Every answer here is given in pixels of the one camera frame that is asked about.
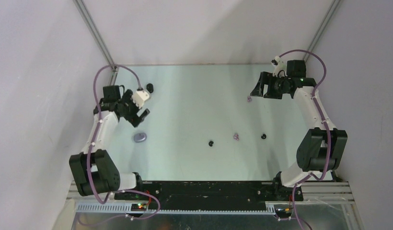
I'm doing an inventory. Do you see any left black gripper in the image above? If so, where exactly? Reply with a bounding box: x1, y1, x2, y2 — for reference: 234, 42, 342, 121
118, 90, 149, 127

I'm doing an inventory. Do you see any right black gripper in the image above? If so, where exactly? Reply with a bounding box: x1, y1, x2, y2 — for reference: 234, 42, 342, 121
251, 71, 289, 100

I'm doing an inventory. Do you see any black earbud charging case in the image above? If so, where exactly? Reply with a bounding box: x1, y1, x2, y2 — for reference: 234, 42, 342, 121
146, 83, 154, 93

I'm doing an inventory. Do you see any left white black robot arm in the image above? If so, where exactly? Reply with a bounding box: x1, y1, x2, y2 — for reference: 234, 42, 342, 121
69, 85, 150, 200

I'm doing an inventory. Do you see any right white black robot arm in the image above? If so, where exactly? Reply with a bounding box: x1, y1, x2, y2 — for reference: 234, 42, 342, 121
250, 56, 348, 200

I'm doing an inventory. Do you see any purple earbud charging case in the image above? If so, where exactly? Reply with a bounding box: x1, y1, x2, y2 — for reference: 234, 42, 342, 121
133, 132, 147, 143

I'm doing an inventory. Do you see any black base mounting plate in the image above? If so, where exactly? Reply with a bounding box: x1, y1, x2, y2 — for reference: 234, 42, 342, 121
115, 181, 304, 211

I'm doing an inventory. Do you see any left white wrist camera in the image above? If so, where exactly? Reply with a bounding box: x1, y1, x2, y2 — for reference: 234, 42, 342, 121
131, 89, 150, 108

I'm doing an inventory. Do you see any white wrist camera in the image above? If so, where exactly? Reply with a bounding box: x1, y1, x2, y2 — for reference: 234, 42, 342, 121
271, 56, 287, 77
131, 89, 150, 108

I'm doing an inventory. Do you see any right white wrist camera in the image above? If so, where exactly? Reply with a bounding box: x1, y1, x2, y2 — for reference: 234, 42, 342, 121
271, 56, 287, 77

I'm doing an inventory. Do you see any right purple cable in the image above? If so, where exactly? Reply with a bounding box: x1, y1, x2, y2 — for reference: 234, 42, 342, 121
279, 49, 331, 230

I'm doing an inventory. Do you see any left aluminium corner post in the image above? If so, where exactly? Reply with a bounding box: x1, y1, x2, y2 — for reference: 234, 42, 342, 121
73, 0, 116, 71

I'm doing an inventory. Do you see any aluminium corner post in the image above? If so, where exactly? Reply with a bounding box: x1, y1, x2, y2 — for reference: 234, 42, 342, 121
307, 0, 343, 53
73, 0, 116, 71

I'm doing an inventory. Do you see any right aluminium corner post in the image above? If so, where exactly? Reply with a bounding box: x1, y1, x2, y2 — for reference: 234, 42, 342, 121
307, 0, 343, 53

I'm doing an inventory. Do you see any aluminium frame rail front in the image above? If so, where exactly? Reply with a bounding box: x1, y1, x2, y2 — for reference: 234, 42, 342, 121
65, 181, 355, 205

